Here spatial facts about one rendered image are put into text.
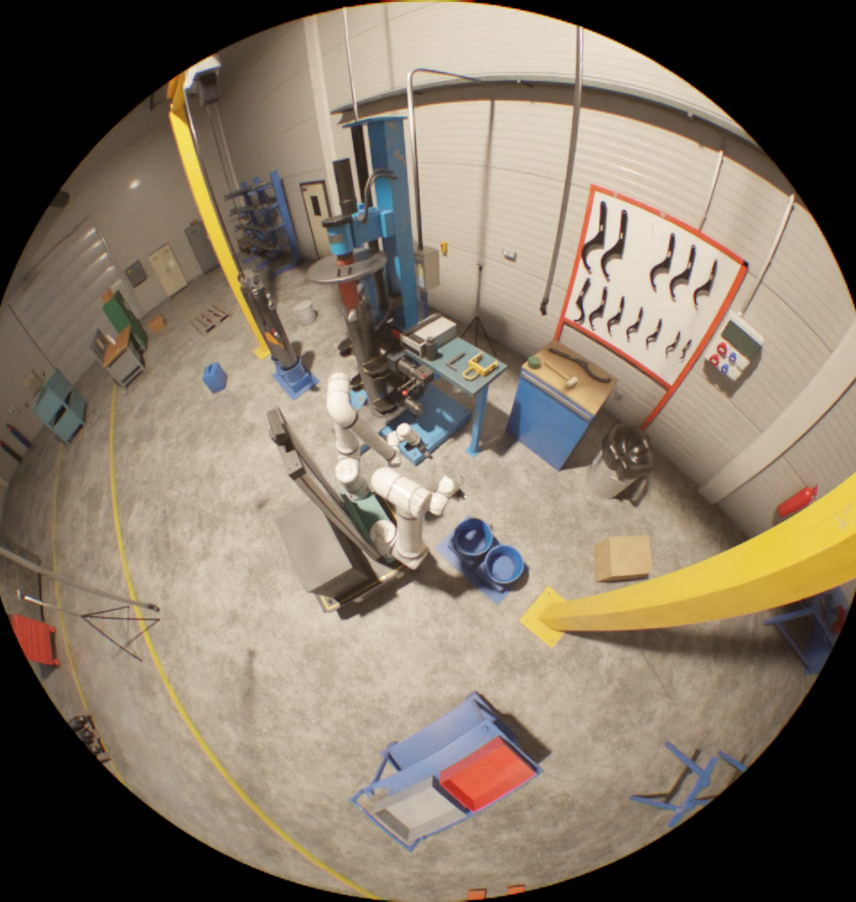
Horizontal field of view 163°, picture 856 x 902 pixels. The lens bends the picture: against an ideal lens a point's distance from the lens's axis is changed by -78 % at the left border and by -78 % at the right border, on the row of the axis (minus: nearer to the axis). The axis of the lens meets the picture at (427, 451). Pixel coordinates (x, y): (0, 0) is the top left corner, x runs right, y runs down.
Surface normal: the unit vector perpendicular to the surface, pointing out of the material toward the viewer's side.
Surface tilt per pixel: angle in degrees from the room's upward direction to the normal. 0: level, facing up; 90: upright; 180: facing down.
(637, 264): 90
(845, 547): 90
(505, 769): 0
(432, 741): 0
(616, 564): 0
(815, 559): 90
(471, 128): 90
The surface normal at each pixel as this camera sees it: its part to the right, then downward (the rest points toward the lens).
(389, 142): 0.70, 0.59
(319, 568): -0.04, -0.52
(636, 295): -0.71, 0.62
